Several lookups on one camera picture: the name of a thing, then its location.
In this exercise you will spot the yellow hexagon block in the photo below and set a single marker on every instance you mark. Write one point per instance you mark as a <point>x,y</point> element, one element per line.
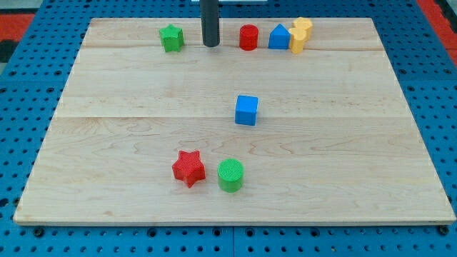
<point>305,24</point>

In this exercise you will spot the blue triangle block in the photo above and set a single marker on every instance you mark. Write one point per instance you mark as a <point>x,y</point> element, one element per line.
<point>279,38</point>

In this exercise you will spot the light wooden board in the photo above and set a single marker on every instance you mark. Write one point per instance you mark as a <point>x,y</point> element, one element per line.
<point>334,144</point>

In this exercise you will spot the red cylinder block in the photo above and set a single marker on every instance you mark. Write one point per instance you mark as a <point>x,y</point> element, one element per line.
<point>248,37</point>

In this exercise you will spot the green cylinder block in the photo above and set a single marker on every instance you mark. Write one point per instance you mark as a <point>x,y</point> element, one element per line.
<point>230,175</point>

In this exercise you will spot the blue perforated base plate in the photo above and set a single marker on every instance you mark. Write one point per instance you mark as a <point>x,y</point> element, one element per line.
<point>32,82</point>

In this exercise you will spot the green star block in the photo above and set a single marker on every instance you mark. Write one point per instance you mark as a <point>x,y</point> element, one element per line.
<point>172,38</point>

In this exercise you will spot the yellow heart block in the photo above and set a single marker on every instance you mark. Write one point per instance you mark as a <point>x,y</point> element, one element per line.
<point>297,40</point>

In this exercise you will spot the blue cube block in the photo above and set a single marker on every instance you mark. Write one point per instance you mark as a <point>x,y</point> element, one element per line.
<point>246,110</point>

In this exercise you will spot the red star block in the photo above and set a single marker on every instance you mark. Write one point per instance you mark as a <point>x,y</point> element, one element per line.
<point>189,168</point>

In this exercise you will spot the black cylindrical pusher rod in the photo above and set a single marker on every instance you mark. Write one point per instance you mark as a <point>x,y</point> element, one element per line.
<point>210,22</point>

